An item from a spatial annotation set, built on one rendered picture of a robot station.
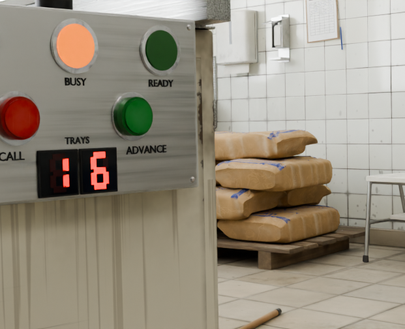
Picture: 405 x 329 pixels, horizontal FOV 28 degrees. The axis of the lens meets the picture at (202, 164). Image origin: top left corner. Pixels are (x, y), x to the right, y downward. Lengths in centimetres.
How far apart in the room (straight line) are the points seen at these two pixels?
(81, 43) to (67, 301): 20
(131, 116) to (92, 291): 14
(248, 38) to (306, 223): 148
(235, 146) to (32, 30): 392
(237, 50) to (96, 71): 477
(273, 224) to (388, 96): 115
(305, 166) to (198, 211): 368
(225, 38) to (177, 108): 478
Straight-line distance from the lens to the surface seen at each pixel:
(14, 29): 59
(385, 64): 490
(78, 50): 61
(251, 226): 429
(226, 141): 453
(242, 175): 426
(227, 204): 426
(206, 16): 70
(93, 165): 61
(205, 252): 74
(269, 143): 439
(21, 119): 58
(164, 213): 70
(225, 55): 544
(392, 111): 487
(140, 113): 63
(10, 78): 58
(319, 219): 451
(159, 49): 65
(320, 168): 455
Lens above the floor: 75
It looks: 3 degrees down
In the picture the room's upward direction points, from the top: 1 degrees counter-clockwise
